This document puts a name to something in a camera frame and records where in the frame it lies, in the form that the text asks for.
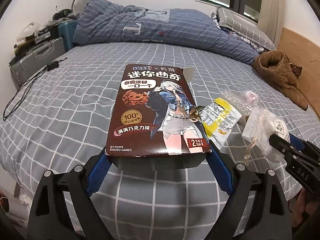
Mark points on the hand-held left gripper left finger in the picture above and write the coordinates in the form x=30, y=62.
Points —
x=98, y=170

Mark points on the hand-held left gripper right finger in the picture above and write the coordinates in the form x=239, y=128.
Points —
x=221, y=171

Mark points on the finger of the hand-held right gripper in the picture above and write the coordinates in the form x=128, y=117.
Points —
x=298, y=143
x=282, y=146

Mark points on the white face mask package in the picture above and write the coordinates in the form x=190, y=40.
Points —
x=265, y=130

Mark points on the yellow snack wrapper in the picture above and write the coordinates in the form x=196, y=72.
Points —
x=220, y=122

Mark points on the clear plastic bag red print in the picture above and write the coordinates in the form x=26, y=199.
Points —
x=248, y=96

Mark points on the clear bubble wrap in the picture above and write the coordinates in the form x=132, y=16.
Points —
x=232, y=98

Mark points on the brown cookie box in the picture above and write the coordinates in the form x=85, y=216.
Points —
x=150, y=105

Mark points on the person's right hand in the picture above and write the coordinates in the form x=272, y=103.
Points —
x=303, y=208

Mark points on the dark patterned cushion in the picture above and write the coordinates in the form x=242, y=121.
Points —
x=296, y=70

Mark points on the grey checked bed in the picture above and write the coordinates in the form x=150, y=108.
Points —
x=75, y=100

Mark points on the brown fleece jacket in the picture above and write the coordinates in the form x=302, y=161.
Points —
x=277, y=70

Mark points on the wooden headboard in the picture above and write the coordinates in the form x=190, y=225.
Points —
x=305, y=52

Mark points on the striped folded cloth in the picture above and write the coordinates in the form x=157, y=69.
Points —
x=250, y=43

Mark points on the grey suitcase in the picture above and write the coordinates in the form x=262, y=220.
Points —
x=35, y=57

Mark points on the grey checked pillow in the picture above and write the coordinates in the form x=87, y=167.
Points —
x=240, y=22

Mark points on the teal suitcase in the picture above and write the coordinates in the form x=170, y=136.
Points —
x=67, y=33

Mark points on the pile of dark gadgets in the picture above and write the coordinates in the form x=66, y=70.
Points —
x=47, y=33

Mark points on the blue striped duvet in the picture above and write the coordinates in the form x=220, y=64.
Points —
x=150, y=27

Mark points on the white rounded appliance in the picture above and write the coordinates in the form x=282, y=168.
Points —
x=27, y=30

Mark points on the black gadget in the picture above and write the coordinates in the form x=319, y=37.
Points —
x=63, y=12

